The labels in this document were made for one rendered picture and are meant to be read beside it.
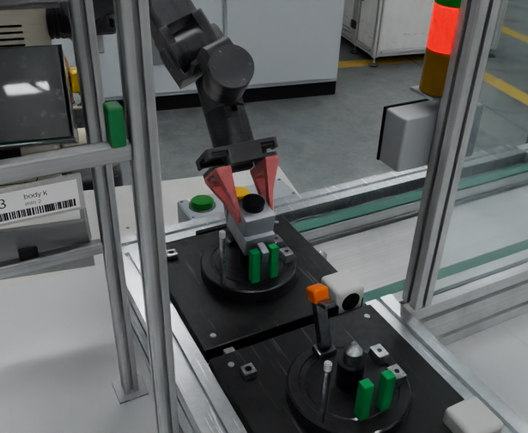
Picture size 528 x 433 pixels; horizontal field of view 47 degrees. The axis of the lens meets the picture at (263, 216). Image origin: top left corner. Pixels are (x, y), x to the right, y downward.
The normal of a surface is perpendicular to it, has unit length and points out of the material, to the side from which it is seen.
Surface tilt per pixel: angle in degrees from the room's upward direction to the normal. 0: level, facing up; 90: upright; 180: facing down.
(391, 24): 90
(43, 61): 65
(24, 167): 90
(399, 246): 0
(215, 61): 49
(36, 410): 0
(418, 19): 90
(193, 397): 0
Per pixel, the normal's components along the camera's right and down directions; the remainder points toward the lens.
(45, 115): 0.28, 0.11
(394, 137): -0.89, 0.22
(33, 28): 0.30, 0.63
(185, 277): 0.03, -0.84
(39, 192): 0.46, 0.49
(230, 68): 0.22, -0.15
